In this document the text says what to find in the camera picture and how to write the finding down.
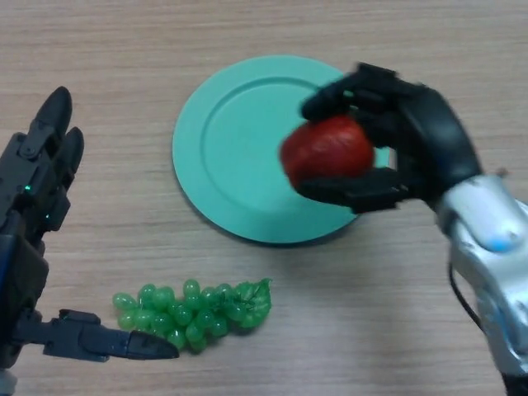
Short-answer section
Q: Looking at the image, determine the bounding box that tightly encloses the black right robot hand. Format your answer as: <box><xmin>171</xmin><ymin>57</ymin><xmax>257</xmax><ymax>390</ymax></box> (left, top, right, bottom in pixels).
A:
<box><xmin>296</xmin><ymin>62</ymin><xmax>484</xmax><ymax>215</ymax></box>

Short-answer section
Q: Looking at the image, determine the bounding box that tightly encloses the green round plate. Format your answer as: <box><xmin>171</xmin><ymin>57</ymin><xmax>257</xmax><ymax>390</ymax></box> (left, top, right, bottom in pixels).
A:
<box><xmin>172</xmin><ymin>55</ymin><xmax>398</xmax><ymax>248</ymax></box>

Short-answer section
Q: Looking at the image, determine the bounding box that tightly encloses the red apple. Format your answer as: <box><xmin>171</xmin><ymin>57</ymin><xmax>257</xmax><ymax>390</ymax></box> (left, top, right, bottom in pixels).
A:
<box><xmin>280</xmin><ymin>114</ymin><xmax>375</xmax><ymax>189</ymax></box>

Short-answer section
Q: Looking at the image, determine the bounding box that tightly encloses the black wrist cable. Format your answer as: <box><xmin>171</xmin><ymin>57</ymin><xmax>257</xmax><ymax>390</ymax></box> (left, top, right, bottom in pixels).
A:
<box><xmin>447</xmin><ymin>262</ymin><xmax>512</xmax><ymax>396</ymax></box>

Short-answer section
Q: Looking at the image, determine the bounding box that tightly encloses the green grape bunch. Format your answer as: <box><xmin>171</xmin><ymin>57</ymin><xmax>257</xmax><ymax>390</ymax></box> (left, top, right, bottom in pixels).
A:
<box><xmin>111</xmin><ymin>277</ymin><xmax>273</xmax><ymax>355</ymax></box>

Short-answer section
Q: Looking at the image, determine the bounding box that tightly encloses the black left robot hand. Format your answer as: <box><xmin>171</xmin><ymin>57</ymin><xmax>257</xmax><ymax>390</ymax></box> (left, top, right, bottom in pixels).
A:
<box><xmin>0</xmin><ymin>86</ymin><xmax>181</xmax><ymax>370</ymax></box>

